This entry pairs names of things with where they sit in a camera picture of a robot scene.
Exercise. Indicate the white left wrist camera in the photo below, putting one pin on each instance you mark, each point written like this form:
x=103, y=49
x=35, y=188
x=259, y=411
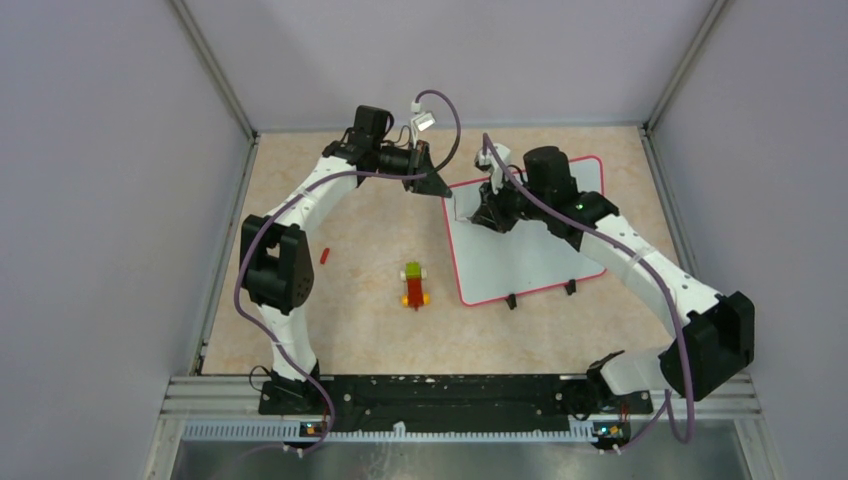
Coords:
x=422, y=121

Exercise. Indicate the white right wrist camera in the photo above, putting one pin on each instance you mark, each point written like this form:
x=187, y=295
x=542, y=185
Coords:
x=489, y=159

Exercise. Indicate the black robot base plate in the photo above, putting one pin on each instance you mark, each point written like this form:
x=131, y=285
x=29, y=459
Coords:
x=498, y=403

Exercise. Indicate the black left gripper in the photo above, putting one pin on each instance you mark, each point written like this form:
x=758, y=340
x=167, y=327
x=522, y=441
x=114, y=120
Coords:
x=420, y=163

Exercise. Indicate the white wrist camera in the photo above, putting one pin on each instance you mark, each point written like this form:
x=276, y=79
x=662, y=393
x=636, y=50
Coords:
x=489, y=159
x=422, y=121

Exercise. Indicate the red toy brick car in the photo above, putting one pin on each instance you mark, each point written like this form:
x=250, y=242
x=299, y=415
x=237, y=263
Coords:
x=413, y=276

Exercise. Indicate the pink framed whiteboard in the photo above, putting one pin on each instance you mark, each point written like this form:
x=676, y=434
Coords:
x=491, y=266

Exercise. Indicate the black whiteboard foot clip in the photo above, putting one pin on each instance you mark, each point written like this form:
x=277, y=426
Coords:
x=570, y=287
x=511, y=301

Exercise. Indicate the white cable duct strip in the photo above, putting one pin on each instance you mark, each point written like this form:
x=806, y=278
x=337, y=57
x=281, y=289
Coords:
x=287, y=431

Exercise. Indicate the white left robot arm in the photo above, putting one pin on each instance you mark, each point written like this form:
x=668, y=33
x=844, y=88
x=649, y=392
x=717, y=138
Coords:
x=276, y=269

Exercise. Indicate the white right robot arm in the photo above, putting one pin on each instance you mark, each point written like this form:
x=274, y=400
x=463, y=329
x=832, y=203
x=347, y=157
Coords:
x=713, y=335

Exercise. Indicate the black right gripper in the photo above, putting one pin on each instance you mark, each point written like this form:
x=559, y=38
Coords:
x=490, y=212

